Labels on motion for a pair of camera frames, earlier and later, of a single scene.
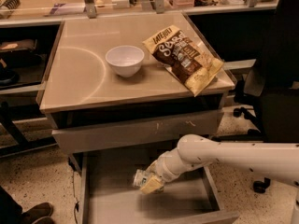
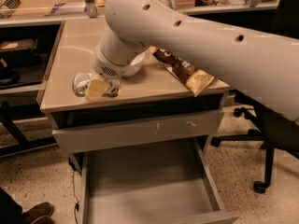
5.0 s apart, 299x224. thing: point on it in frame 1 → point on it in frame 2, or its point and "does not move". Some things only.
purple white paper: x=60 y=8 does not move
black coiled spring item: x=12 y=2 does not move
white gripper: x=161 y=169 → x=107 y=67
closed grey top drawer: x=112 y=135 does not move
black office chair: x=269 y=88 does not move
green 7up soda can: x=140 y=177 → x=82 y=81
